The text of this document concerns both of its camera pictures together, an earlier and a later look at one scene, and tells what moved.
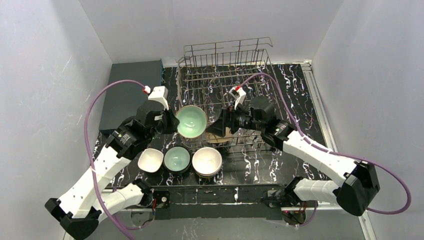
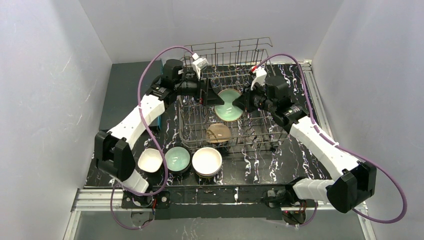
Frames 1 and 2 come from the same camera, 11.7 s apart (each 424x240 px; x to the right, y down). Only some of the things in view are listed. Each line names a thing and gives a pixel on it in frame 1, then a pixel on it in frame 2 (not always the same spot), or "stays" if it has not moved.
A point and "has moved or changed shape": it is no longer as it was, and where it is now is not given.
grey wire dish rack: [208, 72] stays
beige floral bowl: [213, 138] stays
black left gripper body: [169, 121] → [202, 91]
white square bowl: [150, 160] stays
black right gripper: [228, 119] → [247, 100]
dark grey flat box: [123, 99] stays
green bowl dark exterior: [177, 159] stays
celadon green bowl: [192, 121] has moved or changed shape
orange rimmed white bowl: [206, 162] stays
